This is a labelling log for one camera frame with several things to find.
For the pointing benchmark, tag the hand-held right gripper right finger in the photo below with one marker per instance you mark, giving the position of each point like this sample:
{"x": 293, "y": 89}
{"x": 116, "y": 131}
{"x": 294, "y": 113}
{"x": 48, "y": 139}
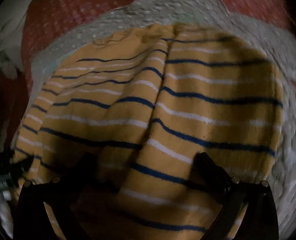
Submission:
{"x": 204, "y": 163}

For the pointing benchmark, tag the white crumpled cloth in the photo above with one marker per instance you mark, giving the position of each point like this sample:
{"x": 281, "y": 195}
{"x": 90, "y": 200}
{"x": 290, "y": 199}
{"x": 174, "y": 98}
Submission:
{"x": 3, "y": 42}

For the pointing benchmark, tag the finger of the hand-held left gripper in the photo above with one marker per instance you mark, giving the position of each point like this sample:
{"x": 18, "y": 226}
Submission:
{"x": 23, "y": 166}

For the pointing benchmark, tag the white textured blanket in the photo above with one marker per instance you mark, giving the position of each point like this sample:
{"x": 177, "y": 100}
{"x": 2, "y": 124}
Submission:
{"x": 291, "y": 140}

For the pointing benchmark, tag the yellow striped knit sweater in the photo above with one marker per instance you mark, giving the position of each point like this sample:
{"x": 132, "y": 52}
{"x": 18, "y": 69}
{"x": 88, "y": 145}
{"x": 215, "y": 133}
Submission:
{"x": 192, "y": 120}

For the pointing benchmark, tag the red dotted bedsheet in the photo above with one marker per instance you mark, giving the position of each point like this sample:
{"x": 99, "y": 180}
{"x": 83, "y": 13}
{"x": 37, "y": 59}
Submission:
{"x": 70, "y": 12}

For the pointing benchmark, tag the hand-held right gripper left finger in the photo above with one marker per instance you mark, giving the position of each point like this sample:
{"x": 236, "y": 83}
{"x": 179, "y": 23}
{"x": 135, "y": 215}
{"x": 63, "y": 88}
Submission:
{"x": 86, "y": 163}

